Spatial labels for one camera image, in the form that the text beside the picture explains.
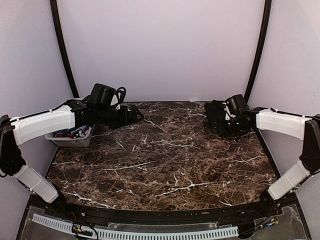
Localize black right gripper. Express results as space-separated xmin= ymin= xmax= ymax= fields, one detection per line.
xmin=211 ymin=115 xmax=247 ymax=138

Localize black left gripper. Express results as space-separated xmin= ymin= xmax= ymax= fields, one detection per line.
xmin=95 ymin=104 xmax=144 ymax=130

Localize black long sleeve shirt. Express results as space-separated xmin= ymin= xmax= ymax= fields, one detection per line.
xmin=204 ymin=100 xmax=226 ymax=129

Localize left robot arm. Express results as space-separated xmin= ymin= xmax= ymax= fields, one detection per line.
xmin=0 ymin=83 xmax=145 ymax=218

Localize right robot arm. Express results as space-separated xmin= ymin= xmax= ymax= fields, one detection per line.
xmin=204 ymin=94 xmax=320 ymax=217

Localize blue clothes in basket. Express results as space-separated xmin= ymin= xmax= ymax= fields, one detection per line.
xmin=49 ymin=125 xmax=92 ymax=139

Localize grey plastic laundry basket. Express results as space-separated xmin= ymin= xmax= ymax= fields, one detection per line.
xmin=44 ymin=125 xmax=93 ymax=147

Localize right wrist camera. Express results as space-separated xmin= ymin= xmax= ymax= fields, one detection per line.
xmin=223 ymin=102 xmax=235 ymax=121

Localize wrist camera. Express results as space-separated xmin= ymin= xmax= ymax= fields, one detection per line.
xmin=110 ymin=86 xmax=127 ymax=110
xmin=223 ymin=102 xmax=235 ymax=121

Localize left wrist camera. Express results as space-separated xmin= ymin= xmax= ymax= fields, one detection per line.
xmin=110 ymin=86 xmax=127 ymax=110

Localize white slotted cable duct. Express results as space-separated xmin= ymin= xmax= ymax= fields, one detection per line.
xmin=32 ymin=214 xmax=239 ymax=240

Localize black front rail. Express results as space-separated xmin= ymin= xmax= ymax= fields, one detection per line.
xmin=44 ymin=199 xmax=276 ymax=226

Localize right black frame post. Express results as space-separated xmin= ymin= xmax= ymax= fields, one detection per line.
xmin=244 ymin=0 xmax=272 ymax=103

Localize black frame post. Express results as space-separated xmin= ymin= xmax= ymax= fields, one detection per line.
xmin=244 ymin=0 xmax=272 ymax=103
xmin=49 ymin=0 xmax=80 ymax=98

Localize left black frame post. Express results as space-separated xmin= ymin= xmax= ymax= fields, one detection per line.
xmin=49 ymin=0 xmax=80 ymax=98

